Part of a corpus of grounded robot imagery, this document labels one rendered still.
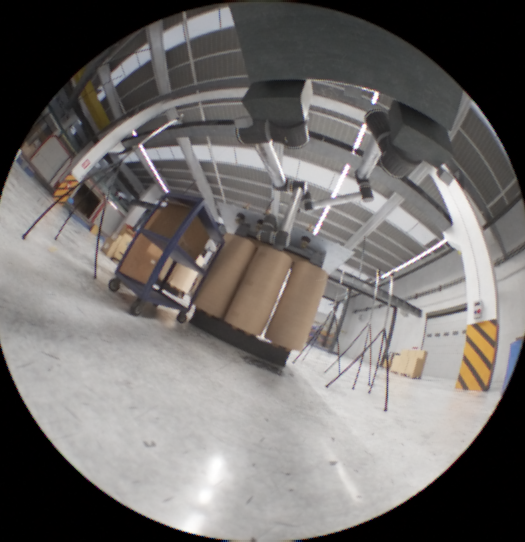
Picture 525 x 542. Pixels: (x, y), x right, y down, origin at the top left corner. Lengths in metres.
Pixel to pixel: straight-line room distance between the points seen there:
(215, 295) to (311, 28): 1.92
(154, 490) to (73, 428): 0.16
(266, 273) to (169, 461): 1.53
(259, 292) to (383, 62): 1.76
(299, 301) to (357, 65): 1.68
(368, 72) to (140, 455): 1.14
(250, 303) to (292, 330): 0.47
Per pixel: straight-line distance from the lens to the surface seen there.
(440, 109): 0.86
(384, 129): 1.21
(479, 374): 4.78
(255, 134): 1.17
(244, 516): 0.38
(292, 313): 1.53
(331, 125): 10.06
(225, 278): 1.61
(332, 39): 0.80
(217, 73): 11.90
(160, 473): 0.37
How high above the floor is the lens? 0.33
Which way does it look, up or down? 17 degrees up
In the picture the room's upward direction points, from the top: 24 degrees clockwise
